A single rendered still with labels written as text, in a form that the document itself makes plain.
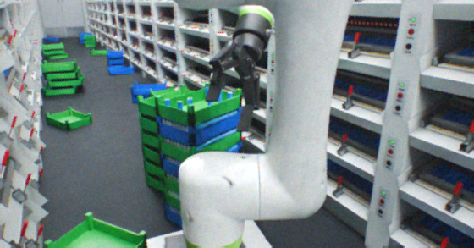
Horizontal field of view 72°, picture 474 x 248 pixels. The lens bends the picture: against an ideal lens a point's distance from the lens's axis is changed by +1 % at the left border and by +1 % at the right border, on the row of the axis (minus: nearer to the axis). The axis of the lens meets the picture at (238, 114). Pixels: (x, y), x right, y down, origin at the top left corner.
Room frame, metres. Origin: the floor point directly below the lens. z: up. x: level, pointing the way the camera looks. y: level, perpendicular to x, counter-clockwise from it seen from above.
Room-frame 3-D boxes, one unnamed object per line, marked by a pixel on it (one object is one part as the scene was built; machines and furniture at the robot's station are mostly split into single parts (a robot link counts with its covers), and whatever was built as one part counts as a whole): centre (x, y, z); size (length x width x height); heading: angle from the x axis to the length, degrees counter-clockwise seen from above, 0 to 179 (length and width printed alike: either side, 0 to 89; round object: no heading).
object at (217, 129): (1.27, 0.16, 0.44); 0.30 x 0.20 x 0.08; 142
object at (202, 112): (1.27, 0.16, 0.52); 0.30 x 0.20 x 0.08; 142
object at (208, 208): (0.57, 0.04, 0.52); 0.16 x 0.13 x 0.19; 91
